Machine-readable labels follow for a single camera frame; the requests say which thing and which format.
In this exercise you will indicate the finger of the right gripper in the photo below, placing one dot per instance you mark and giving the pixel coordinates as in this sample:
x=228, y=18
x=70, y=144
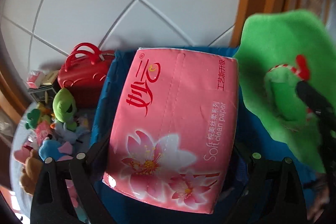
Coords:
x=317, y=103

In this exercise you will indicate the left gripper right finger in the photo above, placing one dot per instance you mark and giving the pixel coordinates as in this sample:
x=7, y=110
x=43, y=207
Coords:
x=273, y=193

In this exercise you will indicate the green felt hat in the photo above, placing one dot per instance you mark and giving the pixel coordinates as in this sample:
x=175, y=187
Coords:
x=276, y=52

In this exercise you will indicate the pink tissue pack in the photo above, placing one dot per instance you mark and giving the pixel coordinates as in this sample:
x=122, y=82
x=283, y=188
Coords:
x=174, y=129

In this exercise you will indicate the brown teddy bear plush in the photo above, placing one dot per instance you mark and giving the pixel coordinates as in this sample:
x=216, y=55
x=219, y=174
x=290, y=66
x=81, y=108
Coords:
x=30, y=172

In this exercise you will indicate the blue dress pig plush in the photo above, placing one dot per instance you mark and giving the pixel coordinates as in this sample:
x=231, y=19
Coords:
x=55, y=150

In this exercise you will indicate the green crocodile plush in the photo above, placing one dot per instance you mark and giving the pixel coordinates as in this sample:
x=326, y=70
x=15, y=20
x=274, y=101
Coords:
x=33, y=119

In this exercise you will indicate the green frog plush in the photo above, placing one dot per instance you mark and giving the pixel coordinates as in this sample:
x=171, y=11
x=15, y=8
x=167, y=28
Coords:
x=64, y=108

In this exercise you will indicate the black framed box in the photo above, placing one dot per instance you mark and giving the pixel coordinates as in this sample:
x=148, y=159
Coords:
x=48, y=89

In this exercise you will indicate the pink pack on box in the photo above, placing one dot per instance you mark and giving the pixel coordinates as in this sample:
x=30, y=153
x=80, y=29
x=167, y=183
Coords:
x=34, y=79

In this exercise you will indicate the red plastic handbag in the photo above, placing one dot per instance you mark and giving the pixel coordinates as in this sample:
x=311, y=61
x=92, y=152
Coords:
x=84, y=73

